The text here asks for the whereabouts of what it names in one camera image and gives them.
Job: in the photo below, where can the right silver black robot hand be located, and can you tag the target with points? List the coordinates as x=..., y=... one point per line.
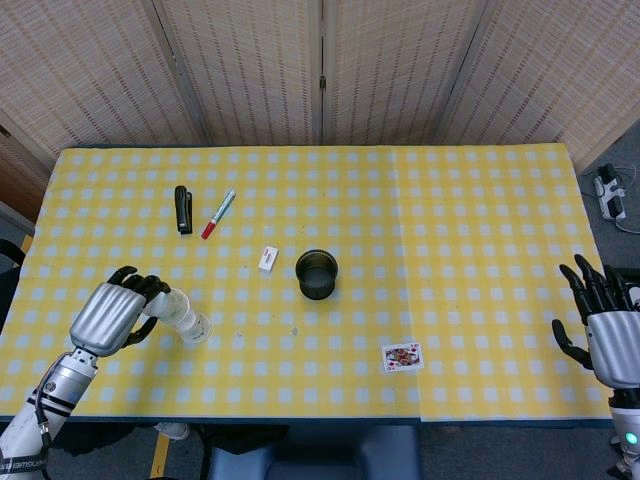
x=617, y=347

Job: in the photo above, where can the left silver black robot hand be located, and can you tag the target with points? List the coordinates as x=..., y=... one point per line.
x=105, y=315

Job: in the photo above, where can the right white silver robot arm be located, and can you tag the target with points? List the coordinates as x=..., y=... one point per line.
x=627, y=430

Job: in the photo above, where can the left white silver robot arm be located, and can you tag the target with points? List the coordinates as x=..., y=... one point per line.
x=45, y=405

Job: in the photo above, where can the black stapler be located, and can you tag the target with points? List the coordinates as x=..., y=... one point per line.
x=183, y=209

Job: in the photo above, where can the white power strip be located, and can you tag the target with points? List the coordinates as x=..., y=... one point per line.
x=611, y=196

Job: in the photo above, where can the red capped white marker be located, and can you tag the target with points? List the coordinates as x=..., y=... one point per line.
x=218, y=214

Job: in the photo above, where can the yellow floor tape strip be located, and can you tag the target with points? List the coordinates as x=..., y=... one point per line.
x=160, y=457

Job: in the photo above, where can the brown wooden cabinet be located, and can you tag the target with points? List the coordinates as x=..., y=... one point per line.
x=17, y=175

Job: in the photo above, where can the white eraser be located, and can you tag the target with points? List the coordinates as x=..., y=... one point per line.
x=268, y=258

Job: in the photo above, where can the yellow white checkered tablecloth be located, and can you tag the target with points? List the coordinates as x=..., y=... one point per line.
x=450, y=250

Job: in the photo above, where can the dark green tin can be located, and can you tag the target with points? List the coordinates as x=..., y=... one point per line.
x=316, y=276

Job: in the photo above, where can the queen playing card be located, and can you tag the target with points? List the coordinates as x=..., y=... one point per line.
x=401, y=357

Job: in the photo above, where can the woven folding screen panel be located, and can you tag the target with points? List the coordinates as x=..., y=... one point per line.
x=395, y=65
x=560, y=70
x=90, y=65
x=245, y=65

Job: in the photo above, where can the metal screen hinge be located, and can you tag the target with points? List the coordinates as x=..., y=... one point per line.
x=323, y=82

